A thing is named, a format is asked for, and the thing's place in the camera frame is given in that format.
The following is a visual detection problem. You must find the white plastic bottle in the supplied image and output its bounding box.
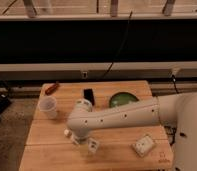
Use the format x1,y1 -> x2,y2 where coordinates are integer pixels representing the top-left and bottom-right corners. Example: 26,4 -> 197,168
63,128 -> 101,155

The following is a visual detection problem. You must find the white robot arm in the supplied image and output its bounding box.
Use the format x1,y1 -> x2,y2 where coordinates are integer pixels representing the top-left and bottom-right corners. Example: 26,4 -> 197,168
67,92 -> 197,171

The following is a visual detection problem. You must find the green ceramic bowl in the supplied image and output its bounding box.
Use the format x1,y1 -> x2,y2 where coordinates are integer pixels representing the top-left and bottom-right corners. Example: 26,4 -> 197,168
109,92 -> 138,108

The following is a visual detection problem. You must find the black rectangular block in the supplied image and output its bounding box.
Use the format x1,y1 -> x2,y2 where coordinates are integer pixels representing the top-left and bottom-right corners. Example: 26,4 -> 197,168
84,89 -> 95,105

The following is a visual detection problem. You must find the translucent plastic cup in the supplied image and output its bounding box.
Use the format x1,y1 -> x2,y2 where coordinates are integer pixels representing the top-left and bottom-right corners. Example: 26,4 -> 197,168
38,96 -> 57,119

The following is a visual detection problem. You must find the white square box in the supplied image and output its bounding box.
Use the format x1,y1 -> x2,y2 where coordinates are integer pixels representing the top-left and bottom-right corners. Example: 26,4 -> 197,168
132,134 -> 156,157

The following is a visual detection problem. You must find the small wall outlet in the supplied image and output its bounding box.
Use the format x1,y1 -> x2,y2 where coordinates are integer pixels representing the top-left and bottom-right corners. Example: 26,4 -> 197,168
81,71 -> 88,79

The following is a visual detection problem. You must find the red-brown handled tool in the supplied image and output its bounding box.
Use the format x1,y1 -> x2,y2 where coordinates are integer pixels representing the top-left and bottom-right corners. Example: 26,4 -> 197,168
45,82 -> 60,95

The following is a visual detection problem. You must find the black hanging cable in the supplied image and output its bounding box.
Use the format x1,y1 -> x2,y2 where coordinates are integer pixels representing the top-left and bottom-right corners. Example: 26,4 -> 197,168
102,9 -> 134,78

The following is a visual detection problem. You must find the black floor cable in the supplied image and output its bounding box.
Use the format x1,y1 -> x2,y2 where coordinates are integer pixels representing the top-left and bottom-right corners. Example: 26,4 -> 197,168
165,73 -> 180,148

